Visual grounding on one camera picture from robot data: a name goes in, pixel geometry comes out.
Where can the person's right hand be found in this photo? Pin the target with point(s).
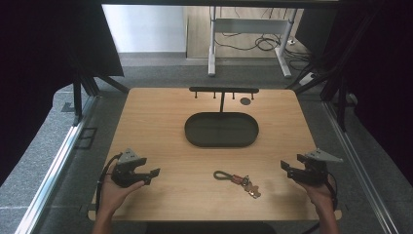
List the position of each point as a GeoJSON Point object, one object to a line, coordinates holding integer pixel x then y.
{"type": "Point", "coordinates": [321, 196]}

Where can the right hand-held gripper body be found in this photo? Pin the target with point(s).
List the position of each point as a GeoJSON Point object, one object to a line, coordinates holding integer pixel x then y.
{"type": "Point", "coordinates": [315, 170]}

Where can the white power strip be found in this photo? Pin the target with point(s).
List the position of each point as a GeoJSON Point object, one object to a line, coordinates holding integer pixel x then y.
{"type": "Point", "coordinates": [307, 79]}

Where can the person's left hand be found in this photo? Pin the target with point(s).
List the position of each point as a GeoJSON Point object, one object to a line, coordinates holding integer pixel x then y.
{"type": "Point", "coordinates": [112, 196]}

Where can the black metal stand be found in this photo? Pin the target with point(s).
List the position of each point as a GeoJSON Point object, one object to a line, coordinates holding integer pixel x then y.
{"type": "Point", "coordinates": [339, 97]}
{"type": "Point", "coordinates": [85, 89]}

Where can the person's dark clothing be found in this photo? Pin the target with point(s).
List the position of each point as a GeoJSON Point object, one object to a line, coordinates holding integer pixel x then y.
{"type": "Point", "coordinates": [211, 228]}

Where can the aluminium rail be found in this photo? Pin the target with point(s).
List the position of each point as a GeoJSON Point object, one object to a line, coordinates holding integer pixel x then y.
{"type": "Point", "coordinates": [357, 169]}
{"type": "Point", "coordinates": [48, 175]}

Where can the black curtain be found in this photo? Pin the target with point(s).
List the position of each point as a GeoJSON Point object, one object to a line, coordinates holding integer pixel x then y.
{"type": "Point", "coordinates": [39, 65]}
{"type": "Point", "coordinates": [376, 65]}

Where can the black key rack with tray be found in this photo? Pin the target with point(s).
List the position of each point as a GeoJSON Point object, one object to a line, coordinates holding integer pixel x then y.
{"type": "Point", "coordinates": [221, 130]}

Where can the white metal desk frame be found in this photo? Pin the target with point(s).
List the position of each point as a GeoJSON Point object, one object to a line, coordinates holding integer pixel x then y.
{"type": "Point", "coordinates": [250, 25]}

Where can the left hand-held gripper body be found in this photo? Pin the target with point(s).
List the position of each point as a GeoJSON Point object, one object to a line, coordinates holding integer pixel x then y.
{"type": "Point", "coordinates": [125, 169]}

